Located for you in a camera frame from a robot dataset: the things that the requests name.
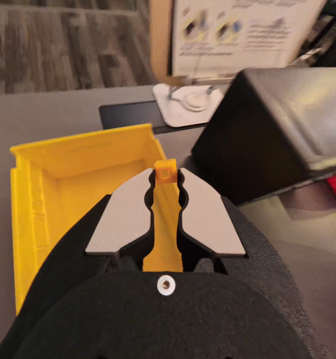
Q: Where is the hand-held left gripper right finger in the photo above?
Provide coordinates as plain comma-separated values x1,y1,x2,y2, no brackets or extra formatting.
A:
178,167,247,258

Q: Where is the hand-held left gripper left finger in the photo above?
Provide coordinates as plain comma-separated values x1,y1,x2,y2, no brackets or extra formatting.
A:
85,168,155,258

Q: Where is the orange cube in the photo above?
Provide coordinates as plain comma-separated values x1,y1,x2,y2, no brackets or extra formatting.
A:
153,159,178,184

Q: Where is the yellow plastic bin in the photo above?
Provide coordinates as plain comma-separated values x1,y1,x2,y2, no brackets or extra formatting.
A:
10,124,185,316

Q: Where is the black drawer cabinet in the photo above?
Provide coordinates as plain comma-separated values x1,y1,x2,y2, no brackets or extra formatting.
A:
191,66,336,206

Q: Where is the black flat desk mat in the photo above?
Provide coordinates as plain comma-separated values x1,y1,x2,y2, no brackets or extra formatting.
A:
99,101,207,136

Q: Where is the white stand base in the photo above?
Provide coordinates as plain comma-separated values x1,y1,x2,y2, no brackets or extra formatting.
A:
152,79,229,128

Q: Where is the printed instruction sheet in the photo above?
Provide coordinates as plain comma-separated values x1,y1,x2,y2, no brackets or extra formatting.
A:
171,0,329,77

